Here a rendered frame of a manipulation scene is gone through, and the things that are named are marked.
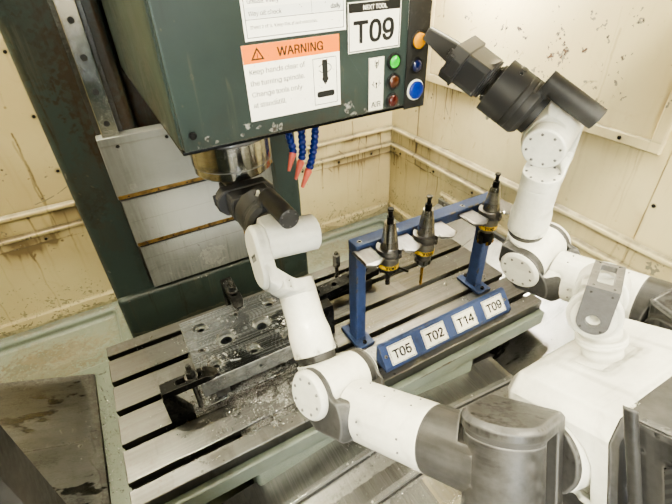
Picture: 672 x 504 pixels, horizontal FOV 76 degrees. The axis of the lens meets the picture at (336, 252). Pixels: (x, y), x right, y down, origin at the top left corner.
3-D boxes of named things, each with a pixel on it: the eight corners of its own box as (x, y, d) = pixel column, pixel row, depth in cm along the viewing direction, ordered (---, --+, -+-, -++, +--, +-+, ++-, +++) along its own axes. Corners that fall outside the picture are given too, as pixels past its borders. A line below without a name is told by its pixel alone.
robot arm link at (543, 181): (550, 92, 70) (531, 162, 80) (532, 116, 66) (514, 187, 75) (593, 99, 67) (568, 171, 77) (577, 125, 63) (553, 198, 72)
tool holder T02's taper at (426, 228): (424, 225, 109) (427, 202, 105) (438, 232, 106) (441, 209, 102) (413, 232, 106) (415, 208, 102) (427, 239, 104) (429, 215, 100)
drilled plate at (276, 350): (313, 349, 114) (312, 336, 111) (205, 397, 103) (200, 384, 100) (279, 299, 130) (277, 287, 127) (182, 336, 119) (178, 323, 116)
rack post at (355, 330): (375, 343, 120) (377, 258, 103) (358, 351, 118) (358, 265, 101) (356, 321, 127) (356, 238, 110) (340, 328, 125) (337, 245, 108)
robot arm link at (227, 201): (268, 163, 88) (292, 185, 80) (274, 205, 94) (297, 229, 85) (208, 179, 84) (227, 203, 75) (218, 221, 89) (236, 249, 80)
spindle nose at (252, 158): (253, 145, 98) (244, 91, 91) (285, 169, 87) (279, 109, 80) (183, 163, 91) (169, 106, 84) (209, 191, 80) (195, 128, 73)
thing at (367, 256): (387, 263, 99) (387, 260, 99) (368, 270, 97) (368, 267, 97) (370, 248, 104) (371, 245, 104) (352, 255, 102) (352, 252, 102)
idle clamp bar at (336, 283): (379, 284, 141) (379, 268, 137) (312, 317, 129) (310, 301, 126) (370, 276, 144) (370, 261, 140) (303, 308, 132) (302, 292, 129)
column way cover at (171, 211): (283, 247, 160) (266, 108, 130) (151, 291, 142) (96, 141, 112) (278, 241, 163) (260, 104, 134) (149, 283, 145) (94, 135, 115)
